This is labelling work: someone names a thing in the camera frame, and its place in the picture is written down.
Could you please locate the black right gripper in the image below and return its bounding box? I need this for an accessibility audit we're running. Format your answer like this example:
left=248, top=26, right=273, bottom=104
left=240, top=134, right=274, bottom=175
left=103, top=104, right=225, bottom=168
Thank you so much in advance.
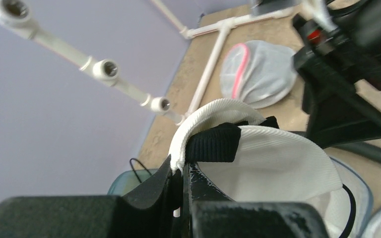
left=302, top=0, right=381, bottom=148

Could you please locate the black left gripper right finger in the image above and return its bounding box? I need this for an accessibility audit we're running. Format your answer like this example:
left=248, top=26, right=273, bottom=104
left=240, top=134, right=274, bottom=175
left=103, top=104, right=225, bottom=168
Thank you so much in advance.
left=181, top=164, right=328, bottom=238

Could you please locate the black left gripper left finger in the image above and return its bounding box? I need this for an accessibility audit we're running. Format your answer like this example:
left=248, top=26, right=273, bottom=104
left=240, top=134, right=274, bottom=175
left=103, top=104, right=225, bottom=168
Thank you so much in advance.
left=0, top=159, right=183, bottom=238

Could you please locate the white and black bra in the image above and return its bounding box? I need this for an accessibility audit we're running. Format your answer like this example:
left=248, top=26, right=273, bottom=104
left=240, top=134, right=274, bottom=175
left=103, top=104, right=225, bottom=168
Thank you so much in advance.
left=168, top=98, right=357, bottom=238

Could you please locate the small pink-zip mesh bag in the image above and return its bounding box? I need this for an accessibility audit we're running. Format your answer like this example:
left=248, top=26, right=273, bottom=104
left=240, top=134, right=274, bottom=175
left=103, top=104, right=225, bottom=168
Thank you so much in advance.
left=219, top=40, right=297, bottom=109

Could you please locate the teal plastic basin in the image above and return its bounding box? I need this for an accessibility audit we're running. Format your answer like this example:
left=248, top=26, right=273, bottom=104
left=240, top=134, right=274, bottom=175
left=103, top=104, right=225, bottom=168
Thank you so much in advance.
left=107, top=169, right=157, bottom=196

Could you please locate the white PVC pipe rack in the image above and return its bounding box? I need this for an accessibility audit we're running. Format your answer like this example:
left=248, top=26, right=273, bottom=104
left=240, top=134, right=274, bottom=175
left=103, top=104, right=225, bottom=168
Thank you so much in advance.
left=0, top=0, right=310, bottom=126

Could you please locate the black corrugated hose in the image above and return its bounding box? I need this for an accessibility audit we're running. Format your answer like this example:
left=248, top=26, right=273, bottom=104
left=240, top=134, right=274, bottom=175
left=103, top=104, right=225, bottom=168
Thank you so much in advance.
left=289, top=130, right=381, bottom=173

